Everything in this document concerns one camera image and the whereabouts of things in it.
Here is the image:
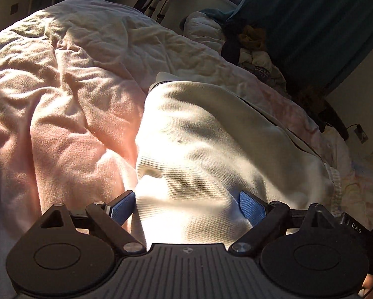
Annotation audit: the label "pile of clothes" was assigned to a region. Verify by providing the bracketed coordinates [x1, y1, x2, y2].
[180, 11, 291, 99]

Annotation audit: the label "person right hand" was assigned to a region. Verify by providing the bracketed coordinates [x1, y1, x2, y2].
[359, 274, 373, 299]

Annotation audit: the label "pink white bed duvet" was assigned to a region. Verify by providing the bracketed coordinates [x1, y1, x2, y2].
[0, 0, 373, 298]

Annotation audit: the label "teal curtain near corner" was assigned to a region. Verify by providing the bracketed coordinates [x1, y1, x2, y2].
[226, 0, 373, 96]

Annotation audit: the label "wall power socket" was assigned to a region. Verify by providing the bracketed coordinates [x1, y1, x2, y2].
[354, 124, 368, 144]

